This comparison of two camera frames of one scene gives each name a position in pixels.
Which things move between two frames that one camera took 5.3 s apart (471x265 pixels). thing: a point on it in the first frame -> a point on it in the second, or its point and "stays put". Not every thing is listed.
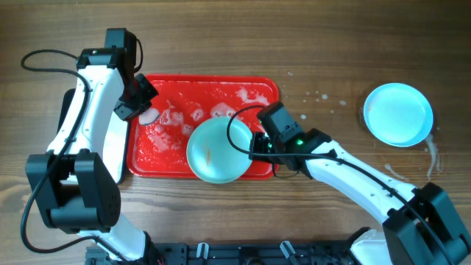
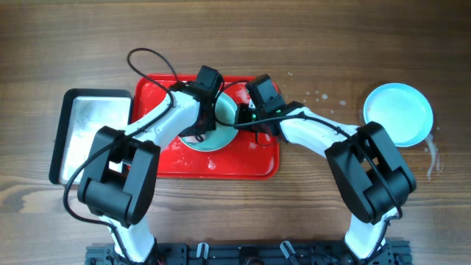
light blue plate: (400, 129) stays put
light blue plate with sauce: (210, 155) -> (226, 107)
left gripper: (137, 101) -> (205, 120)
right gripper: (258, 146) -> (245, 115)
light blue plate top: (398, 113) stays put
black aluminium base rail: (251, 252) stays put
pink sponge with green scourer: (149, 116) -> (192, 139)
